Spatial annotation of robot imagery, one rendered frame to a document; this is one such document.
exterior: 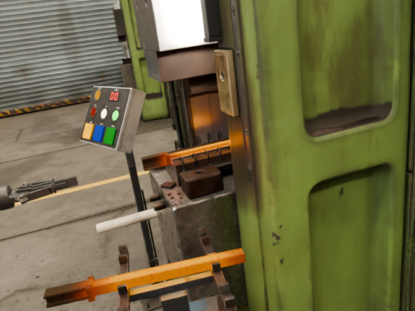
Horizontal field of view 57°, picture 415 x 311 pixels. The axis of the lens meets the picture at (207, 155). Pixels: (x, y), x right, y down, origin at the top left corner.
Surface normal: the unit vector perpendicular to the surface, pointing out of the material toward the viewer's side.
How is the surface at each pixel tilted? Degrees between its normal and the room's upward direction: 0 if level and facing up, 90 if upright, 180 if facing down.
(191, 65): 90
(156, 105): 90
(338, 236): 90
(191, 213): 90
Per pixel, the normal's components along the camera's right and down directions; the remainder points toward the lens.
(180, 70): 0.33, 0.28
